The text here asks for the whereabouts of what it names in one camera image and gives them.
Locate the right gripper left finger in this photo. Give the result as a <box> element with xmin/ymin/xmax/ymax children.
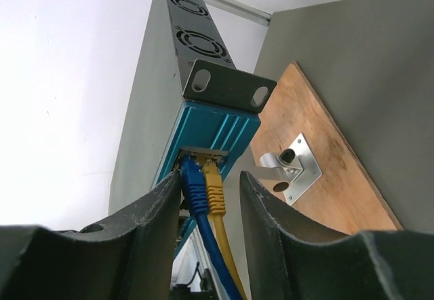
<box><xmin>1</xmin><ymin>172</ymin><xmax>181</xmax><ymax>299</ymax></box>

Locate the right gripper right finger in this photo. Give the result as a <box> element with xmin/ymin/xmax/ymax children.
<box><xmin>239</xmin><ymin>171</ymin><xmax>433</xmax><ymax>299</ymax></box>

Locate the blue ethernet cable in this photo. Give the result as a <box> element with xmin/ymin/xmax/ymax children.
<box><xmin>178</xmin><ymin>153</ymin><xmax>247</xmax><ymax>300</ymax></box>

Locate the wooden support block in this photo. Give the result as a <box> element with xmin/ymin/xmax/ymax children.
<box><xmin>251</xmin><ymin>62</ymin><xmax>403</xmax><ymax>234</ymax></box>

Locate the metal bracket with rod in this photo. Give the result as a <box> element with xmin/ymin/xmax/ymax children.
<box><xmin>260</xmin><ymin>133</ymin><xmax>323</xmax><ymax>206</ymax></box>

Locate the yellow ethernet cable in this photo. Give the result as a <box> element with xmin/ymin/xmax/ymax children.
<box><xmin>198</xmin><ymin>153</ymin><xmax>250</xmax><ymax>300</ymax></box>

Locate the dark grey network switch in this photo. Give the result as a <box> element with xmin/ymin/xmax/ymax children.
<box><xmin>108</xmin><ymin>0</ymin><xmax>278</xmax><ymax>257</ymax></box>

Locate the aluminium rail frame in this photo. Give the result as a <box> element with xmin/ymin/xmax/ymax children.
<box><xmin>204</xmin><ymin>0</ymin><xmax>271</xmax><ymax>27</ymax></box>

